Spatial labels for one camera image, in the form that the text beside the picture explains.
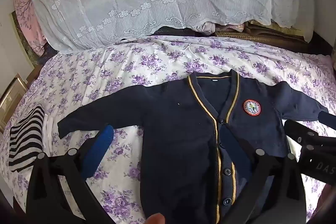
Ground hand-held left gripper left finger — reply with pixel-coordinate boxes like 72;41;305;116
26;124;116;224

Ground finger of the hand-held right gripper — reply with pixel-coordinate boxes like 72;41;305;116
318;112;336;131
283;119;336;151

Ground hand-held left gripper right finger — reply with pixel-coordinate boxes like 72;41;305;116
220;124;307;224

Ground navy cardigan with yellow trim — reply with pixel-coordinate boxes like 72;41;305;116
57;69;330;224

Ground person's left hand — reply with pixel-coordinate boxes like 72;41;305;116
146;213;166;224

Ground white folded cloth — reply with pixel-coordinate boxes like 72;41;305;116
42;113;58;159

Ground black white striped cloth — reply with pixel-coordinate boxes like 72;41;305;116
8;105;46;173

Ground purple floral bed sheet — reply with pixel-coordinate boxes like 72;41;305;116
0;35;336;224

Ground folded brown blanket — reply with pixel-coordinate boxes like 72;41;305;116
215;20;313;53

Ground folded pale pink cloth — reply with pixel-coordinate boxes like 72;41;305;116
194;21;245;36

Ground gold picture frame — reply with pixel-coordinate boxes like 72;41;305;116
0;73;28;132

